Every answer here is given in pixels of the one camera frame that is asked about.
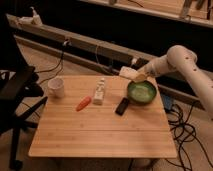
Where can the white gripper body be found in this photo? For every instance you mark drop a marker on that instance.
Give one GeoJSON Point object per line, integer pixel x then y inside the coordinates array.
{"type": "Point", "coordinates": [141, 76]}

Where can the white sponge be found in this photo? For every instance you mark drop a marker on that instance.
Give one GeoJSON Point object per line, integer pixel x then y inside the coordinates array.
{"type": "Point", "coordinates": [128, 73]}

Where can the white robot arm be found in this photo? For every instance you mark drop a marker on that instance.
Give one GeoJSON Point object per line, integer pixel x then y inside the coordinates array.
{"type": "Point", "coordinates": [183, 60]}

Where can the green ceramic bowl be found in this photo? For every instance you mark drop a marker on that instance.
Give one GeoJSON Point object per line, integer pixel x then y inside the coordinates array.
{"type": "Point", "coordinates": [141, 92]}

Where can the black remote control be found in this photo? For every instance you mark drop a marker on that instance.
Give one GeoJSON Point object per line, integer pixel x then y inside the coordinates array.
{"type": "Point", "coordinates": [122, 106]}

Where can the white tube bottle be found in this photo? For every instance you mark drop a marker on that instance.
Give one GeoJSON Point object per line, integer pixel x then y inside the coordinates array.
{"type": "Point", "coordinates": [99, 92]}

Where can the orange toy carrot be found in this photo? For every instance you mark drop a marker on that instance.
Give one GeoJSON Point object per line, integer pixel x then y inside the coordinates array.
{"type": "Point", "coordinates": [83, 103]}

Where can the wooden table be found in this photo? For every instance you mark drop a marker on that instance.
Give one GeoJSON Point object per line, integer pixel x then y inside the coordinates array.
{"type": "Point", "coordinates": [97, 131]}

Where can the white spray bottle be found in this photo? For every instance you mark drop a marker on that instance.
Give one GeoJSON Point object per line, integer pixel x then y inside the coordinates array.
{"type": "Point", "coordinates": [34, 19]}

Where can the black office chair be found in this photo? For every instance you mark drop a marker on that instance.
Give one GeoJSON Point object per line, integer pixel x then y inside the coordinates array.
{"type": "Point", "coordinates": [17, 81]}

